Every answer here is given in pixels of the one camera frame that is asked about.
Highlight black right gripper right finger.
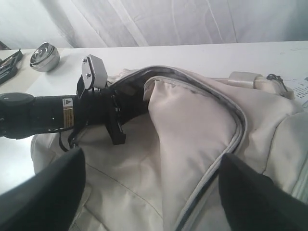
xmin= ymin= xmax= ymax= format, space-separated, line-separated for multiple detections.
xmin=218 ymin=154 xmax=308 ymax=231

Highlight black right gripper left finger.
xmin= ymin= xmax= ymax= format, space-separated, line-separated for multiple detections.
xmin=0 ymin=148 xmax=86 ymax=231

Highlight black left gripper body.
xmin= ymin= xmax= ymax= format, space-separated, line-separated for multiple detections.
xmin=72 ymin=90 xmax=148 ymax=145

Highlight cream duffel bag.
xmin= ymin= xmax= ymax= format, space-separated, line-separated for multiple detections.
xmin=30 ymin=64 xmax=308 ymax=231

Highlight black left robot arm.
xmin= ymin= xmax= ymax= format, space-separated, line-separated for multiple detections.
xmin=0 ymin=89 xmax=148 ymax=149

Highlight stacked steel bowls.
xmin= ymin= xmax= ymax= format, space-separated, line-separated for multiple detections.
xmin=29 ymin=42 xmax=60 ymax=72

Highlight white backdrop curtain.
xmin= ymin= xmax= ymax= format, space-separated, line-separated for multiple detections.
xmin=0 ymin=0 xmax=308 ymax=49

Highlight white barcode label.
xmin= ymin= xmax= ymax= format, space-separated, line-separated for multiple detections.
xmin=286 ymin=77 xmax=308 ymax=108

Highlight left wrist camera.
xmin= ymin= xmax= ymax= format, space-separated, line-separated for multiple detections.
xmin=77 ymin=54 xmax=108 ymax=99

